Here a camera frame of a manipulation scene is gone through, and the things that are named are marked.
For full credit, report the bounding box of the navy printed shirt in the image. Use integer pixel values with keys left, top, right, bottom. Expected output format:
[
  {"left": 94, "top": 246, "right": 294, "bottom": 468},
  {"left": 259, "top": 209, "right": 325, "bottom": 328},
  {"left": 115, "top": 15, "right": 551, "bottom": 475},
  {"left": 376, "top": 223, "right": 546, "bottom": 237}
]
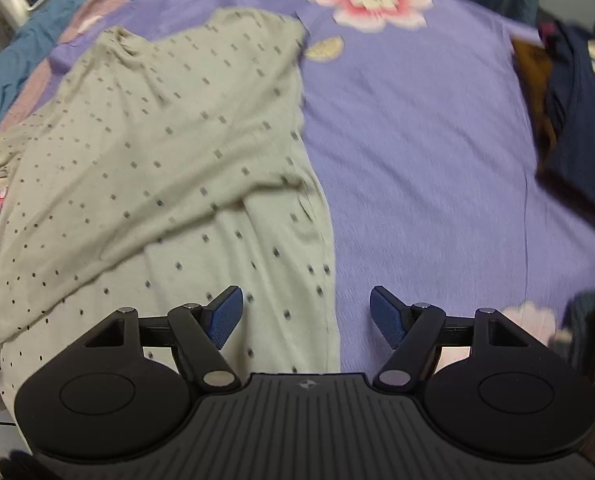
[{"left": 535, "top": 20, "right": 595, "bottom": 242}]

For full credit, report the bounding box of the grey-blue cloth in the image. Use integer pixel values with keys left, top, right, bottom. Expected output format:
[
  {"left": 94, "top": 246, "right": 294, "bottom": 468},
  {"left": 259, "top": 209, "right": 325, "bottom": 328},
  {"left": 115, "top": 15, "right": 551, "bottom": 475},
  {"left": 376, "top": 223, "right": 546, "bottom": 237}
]
[{"left": 566, "top": 292, "right": 595, "bottom": 333}]

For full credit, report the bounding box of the folded brown garment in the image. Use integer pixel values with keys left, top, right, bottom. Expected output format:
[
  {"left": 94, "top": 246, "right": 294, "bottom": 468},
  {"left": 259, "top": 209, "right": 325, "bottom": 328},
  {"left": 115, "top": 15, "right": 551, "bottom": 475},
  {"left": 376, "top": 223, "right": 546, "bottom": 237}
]
[{"left": 510, "top": 37, "right": 564, "bottom": 162}]

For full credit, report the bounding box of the blue bedsheet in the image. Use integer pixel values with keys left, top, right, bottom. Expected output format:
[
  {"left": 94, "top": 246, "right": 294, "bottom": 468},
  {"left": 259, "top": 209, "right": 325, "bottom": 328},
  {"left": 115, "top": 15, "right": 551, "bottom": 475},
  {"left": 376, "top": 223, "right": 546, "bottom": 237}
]
[{"left": 0, "top": 0, "right": 139, "bottom": 147}]

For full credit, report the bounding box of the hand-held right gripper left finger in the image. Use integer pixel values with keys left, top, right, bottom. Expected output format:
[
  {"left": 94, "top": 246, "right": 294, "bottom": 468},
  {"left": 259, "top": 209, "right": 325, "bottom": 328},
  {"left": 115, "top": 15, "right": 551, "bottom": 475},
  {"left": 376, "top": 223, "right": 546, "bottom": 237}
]
[{"left": 84, "top": 285, "right": 244, "bottom": 394}]

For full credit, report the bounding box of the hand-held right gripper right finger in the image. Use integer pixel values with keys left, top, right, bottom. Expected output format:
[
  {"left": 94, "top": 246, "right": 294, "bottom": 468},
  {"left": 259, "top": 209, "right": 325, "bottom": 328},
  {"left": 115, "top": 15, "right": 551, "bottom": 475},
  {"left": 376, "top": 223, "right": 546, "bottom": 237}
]
[{"left": 370, "top": 285, "right": 529, "bottom": 394}]

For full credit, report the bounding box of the purple floral blanket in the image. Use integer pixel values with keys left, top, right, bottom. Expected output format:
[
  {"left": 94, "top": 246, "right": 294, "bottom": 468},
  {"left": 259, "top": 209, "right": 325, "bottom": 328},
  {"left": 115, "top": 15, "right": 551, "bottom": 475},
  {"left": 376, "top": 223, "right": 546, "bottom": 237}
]
[{"left": 0, "top": 0, "right": 595, "bottom": 376}]

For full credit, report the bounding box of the pale green polka dot garment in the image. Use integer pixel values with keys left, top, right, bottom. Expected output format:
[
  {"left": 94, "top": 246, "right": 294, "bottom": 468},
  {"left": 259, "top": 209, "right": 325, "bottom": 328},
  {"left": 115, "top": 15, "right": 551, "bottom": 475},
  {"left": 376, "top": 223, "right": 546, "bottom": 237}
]
[{"left": 0, "top": 7, "right": 341, "bottom": 412}]

